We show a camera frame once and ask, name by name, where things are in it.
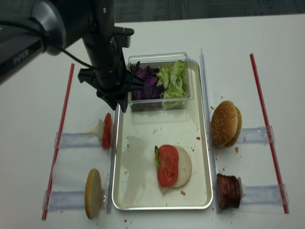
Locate white pusher block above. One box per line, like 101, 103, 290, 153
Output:
237, 177, 245, 199
97, 119, 104, 141

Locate clear rail upper right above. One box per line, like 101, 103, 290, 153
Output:
236, 126, 275, 144

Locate white pusher block right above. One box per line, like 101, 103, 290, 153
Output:
237, 177, 245, 199

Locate sesame bun top rear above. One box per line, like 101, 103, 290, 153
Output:
225, 107, 242, 147

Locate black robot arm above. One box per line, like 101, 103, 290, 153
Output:
0, 0, 146, 111

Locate stack of meat patties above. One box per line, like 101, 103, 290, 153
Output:
217, 173, 241, 209

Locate purple cabbage shreds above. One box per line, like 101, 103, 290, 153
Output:
130, 61, 165, 100

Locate red strip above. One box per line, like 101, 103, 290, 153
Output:
249, 53, 290, 214
41, 63, 75, 221

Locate clear rail lower left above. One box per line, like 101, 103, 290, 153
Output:
42, 191, 85, 211

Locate cream metal tray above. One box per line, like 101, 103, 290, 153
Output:
112, 60, 213, 210

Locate clear plastic salad box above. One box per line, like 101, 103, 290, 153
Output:
127, 52, 193, 112

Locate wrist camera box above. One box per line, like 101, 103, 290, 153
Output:
114, 27, 134, 48

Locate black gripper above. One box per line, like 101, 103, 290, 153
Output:
78, 27, 145, 113

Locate red strip left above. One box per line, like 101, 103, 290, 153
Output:
41, 63, 75, 221

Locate red strip right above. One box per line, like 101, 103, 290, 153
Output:
249, 53, 290, 214

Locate sesame bun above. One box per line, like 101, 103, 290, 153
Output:
225, 107, 242, 147
210, 101, 238, 146

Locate tomato slice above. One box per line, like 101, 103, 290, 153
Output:
157, 145, 179, 167
157, 165, 179, 187

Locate clear rail lower right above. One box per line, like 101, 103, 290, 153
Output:
241, 185, 288, 205

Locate tomato slice remaining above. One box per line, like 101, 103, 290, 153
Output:
102, 113, 112, 149

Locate green lettuce shreds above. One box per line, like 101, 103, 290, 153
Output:
157, 61, 188, 99

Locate white pusher block left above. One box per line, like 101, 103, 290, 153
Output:
97, 119, 104, 141

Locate clear rail upper left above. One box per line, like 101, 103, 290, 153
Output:
54, 133, 102, 149

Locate lettuce leaf on bun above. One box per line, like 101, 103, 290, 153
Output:
154, 146, 160, 168

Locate clear rail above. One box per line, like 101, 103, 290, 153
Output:
42, 191, 85, 211
241, 185, 288, 205
54, 133, 102, 149
236, 126, 275, 144

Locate sesame bun top front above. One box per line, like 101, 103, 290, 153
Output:
210, 101, 238, 146

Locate upright bun slice left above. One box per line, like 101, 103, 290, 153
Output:
84, 168, 102, 219

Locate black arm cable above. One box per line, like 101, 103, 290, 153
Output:
0, 20, 96, 70

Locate bun bottom slice on tray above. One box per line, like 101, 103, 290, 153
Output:
161, 146, 192, 193

